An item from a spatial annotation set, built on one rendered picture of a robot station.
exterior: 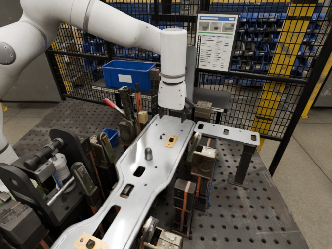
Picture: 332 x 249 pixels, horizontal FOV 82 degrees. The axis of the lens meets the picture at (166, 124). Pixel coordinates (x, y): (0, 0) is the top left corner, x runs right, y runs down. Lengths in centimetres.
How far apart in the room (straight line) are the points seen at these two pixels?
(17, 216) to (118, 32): 54
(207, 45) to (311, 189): 172
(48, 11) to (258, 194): 110
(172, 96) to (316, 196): 189
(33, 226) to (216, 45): 110
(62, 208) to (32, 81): 280
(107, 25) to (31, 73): 279
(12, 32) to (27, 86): 283
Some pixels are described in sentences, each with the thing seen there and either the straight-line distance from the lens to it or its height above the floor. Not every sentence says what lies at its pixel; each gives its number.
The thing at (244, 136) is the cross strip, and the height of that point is 100.
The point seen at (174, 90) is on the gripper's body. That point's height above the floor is 125.
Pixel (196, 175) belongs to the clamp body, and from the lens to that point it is 80.
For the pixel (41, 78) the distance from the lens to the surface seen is 331.
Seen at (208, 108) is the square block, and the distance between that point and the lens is 97.
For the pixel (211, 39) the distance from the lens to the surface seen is 118.
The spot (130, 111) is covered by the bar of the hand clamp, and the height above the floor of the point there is 111.
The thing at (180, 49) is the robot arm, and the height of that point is 139.
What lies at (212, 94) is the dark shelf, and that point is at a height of 103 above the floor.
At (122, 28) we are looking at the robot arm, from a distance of 60.
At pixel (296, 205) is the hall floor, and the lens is 214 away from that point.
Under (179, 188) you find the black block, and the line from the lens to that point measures 67.
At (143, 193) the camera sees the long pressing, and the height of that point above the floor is 100.
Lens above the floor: 153
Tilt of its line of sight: 34 degrees down
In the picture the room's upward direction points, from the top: straight up
